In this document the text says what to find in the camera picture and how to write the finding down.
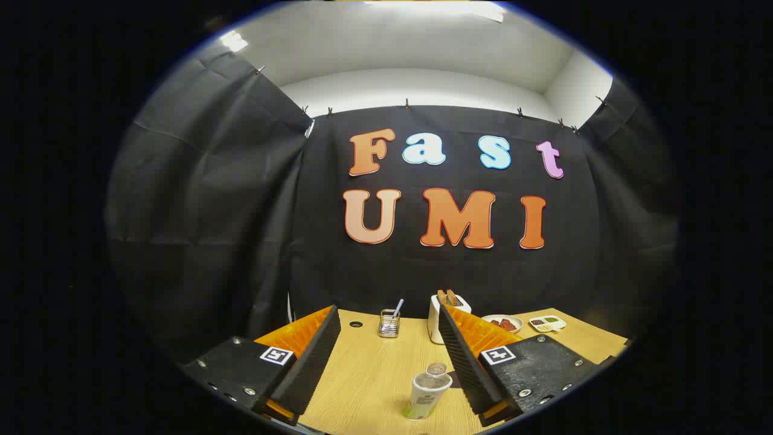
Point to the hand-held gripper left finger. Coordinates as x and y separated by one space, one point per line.
314 362

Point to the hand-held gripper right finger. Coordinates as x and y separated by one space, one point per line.
465 362

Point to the clear bottle with white label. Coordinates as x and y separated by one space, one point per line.
426 396

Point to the white round plate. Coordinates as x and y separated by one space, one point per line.
492 318

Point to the wooden table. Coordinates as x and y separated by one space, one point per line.
368 374

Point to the red food pieces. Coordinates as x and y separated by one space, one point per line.
507 324

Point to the toast slices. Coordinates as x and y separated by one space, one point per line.
450 296

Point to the striped drinking straw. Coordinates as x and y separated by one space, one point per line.
398 307

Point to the white divided dish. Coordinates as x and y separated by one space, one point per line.
546 324

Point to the black backdrop cloth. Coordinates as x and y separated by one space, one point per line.
241 211

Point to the ceiling light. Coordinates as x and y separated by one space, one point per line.
441 8
234 41

